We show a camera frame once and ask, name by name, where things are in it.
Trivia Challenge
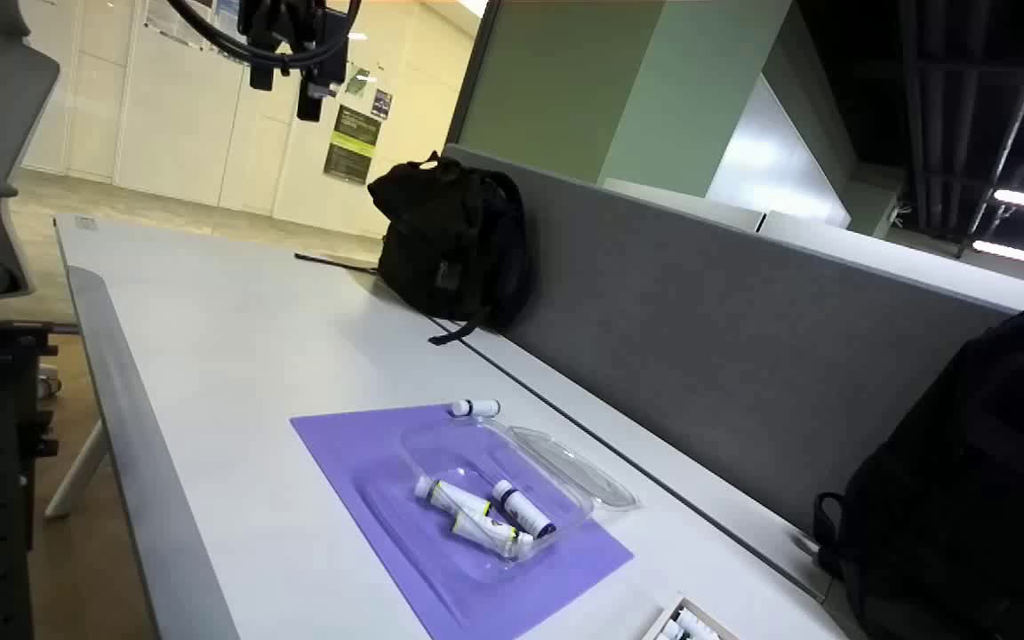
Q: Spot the black backpack far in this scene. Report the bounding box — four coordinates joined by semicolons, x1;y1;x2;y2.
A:
366;151;534;343

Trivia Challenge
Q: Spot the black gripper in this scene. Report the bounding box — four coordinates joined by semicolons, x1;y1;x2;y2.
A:
238;0;352;121

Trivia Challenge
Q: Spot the white vial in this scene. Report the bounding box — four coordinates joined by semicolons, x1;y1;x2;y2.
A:
453;512;534;561
414;475;490;514
448;399;501;420
496;478;556;537

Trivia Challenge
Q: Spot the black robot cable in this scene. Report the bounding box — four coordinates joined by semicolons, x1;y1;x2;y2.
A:
169;0;362;72

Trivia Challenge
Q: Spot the green and black wall poster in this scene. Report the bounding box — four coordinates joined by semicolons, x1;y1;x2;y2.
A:
325;107;380;185

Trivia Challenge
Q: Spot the purple mat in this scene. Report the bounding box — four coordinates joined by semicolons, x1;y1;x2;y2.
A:
292;399;635;640

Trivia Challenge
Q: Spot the black backpack near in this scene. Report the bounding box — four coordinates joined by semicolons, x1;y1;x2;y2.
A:
816;311;1024;640

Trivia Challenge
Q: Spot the white vial front in tray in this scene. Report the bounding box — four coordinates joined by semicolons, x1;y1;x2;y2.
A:
453;512;534;561

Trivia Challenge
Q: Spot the box of white vials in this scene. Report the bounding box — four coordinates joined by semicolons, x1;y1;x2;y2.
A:
642;598;738;640

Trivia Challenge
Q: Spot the clear plastic tray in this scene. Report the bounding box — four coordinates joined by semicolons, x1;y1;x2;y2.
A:
355;423;598;598

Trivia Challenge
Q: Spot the black backpack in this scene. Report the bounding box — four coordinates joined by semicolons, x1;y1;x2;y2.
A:
816;311;1024;640
366;151;534;343

